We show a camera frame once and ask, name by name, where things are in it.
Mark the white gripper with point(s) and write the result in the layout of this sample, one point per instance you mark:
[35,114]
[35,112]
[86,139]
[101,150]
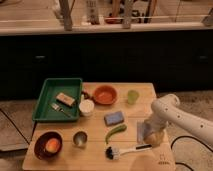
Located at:
[154,123]

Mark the light blue towel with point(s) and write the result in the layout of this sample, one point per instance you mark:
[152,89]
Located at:
[141,131]

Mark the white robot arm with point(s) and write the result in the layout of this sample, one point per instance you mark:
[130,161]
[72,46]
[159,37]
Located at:
[166,109]

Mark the green plastic cup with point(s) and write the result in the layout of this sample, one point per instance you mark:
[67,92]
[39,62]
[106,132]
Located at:
[132,97]

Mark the small metal cup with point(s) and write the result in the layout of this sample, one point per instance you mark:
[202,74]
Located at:
[80,139]

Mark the white cup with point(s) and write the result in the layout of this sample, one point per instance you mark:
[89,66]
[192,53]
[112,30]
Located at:
[86,107]

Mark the green chili pepper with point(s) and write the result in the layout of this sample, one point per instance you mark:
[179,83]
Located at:
[115,130]

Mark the blue sponge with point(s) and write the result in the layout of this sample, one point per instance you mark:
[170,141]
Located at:
[114,118]

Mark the orange bowl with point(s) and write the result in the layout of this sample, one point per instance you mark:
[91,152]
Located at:
[105,95]

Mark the green plastic tray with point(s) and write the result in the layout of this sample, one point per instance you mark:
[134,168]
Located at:
[50,89]

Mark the orange fruit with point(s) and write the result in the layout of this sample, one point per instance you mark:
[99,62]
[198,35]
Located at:
[52,145]

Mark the tan sponge block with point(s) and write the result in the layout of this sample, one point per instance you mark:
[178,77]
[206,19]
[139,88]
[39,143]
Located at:
[65,99]

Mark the silver fork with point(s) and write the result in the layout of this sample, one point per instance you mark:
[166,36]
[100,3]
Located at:
[56,107]

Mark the dark red bowl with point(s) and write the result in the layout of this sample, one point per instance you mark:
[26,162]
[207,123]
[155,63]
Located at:
[39,148]

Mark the white handled dish brush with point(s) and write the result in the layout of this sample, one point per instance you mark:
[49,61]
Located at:
[114,153]

